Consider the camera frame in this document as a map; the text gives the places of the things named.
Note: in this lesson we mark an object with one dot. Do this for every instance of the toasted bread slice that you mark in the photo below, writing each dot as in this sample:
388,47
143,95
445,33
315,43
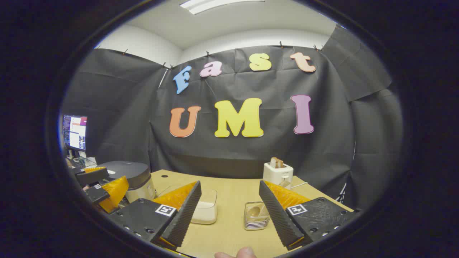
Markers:
276,162

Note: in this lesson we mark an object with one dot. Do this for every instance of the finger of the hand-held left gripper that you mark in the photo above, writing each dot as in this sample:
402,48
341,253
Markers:
93,176
113,191

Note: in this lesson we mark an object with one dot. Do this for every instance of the silver black rice cooker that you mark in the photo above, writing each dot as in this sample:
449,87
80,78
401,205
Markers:
132,172

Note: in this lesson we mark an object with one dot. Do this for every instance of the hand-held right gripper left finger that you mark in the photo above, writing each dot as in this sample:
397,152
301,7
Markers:
186,211

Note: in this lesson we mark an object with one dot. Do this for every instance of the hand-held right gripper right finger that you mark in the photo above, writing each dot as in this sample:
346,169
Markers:
278,215

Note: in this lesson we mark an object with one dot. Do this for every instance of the white side table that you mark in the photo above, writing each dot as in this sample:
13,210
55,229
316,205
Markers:
86,163

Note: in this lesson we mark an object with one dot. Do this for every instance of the computer monitor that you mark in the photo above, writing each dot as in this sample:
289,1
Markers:
74,132

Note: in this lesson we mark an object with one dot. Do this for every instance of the clear chopstick holder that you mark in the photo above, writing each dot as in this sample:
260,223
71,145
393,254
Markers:
256,224

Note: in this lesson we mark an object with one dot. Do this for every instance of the ceiling light panel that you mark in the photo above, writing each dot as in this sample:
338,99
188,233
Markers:
215,4

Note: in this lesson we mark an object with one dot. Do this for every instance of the wooden spoon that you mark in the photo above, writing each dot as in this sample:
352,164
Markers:
255,210

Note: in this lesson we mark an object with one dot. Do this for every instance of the white toaster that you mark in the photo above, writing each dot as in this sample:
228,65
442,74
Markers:
281,175

